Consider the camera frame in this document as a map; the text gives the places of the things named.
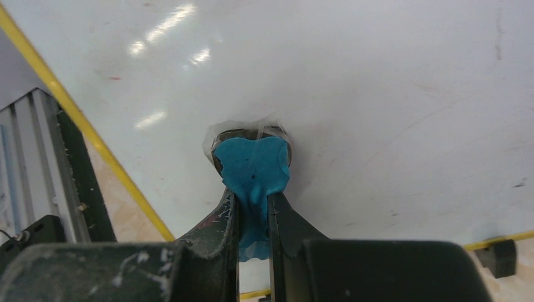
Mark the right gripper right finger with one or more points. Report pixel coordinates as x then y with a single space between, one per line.
290 276

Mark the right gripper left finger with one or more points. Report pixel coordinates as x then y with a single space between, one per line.
208 268

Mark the blue whiteboard eraser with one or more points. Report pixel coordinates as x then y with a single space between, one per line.
253 160

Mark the white whiteboard with yellow frame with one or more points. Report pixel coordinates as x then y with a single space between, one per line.
407 119

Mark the black whiteboard foot lower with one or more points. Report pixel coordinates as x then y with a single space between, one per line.
499 258

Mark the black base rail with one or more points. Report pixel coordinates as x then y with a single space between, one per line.
49 191

